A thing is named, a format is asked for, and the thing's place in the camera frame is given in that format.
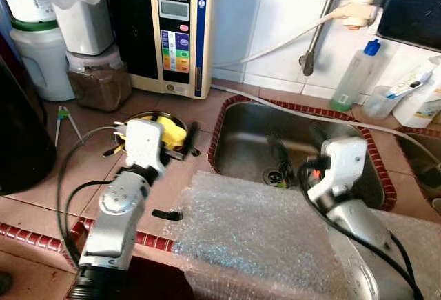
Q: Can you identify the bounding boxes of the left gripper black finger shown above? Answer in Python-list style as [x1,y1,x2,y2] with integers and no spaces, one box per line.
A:
[183,122,202,159]

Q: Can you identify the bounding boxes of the stainless steel bowl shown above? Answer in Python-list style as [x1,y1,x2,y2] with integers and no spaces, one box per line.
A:
[114,110,201,163]

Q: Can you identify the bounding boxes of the stainless steel sink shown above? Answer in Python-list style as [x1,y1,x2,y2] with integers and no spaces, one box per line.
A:
[207,97,397,211]

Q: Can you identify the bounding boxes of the black tape piece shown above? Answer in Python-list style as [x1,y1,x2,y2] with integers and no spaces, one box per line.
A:
[152,209,183,221]

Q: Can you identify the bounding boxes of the clear bottle with blue cap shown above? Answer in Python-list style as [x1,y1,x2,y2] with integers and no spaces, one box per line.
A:
[329,38,382,112]

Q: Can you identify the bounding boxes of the clear plastic cup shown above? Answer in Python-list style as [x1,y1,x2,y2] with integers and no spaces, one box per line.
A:
[362,85,400,120]

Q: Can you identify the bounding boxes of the clear bubble wrap sheet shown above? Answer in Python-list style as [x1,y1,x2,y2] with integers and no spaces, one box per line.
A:
[165,170,441,300]

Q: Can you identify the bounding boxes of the cream and black water ionizer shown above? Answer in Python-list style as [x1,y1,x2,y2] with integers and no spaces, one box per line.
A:
[103,0,219,99]

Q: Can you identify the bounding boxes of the white and green tube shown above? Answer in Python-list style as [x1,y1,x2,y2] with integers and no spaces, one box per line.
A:
[384,69,435,99]

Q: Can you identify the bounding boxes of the small steel side sink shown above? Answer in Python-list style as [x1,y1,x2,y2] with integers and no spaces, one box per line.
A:
[396,126,441,204]

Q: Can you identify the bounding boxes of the white detergent bottle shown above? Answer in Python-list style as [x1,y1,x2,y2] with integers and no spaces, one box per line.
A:
[393,55,441,128]

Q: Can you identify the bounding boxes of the clear jar of brown powder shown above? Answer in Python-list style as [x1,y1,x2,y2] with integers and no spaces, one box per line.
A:
[67,46,132,112]

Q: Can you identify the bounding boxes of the small tongs with green hinge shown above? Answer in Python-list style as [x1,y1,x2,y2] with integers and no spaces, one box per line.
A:
[54,106,83,148]

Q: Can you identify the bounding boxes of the cream faucet diverter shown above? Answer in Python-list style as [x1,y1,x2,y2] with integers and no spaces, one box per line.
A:
[342,0,378,30]

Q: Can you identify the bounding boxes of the black electric kettle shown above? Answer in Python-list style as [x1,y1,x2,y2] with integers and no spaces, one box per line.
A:
[0,34,57,196]

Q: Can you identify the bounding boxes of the dark blue plastic tray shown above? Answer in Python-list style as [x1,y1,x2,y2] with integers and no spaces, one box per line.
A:
[376,0,441,51]

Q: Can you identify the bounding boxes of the frosted white plastic container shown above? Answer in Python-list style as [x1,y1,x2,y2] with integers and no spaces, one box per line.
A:
[43,0,114,56]

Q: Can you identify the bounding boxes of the white jug with green lid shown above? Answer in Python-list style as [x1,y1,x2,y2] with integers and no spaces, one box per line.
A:
[8,19,75,102]

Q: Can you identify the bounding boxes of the thin white drain hose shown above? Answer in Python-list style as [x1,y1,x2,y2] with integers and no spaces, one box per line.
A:
[210,83,441,166]

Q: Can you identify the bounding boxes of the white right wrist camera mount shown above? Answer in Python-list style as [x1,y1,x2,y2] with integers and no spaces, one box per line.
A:
[308,137,368,204]

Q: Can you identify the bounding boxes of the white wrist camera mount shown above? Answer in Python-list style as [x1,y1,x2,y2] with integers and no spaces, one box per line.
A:
[123,119,166,175]
[308,137,368,204]

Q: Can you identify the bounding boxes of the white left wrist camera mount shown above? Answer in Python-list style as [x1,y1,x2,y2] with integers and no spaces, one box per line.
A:
[123,119,166,175]

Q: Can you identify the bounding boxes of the white diverter hose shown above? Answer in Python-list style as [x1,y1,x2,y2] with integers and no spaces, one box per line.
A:
[210,10,345,70]

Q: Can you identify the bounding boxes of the steel wall faucet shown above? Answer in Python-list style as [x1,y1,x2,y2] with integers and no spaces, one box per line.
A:
[300,0,373,77]

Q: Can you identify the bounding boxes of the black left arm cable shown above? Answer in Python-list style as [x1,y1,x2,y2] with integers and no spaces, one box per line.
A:
[55,126,132,266]

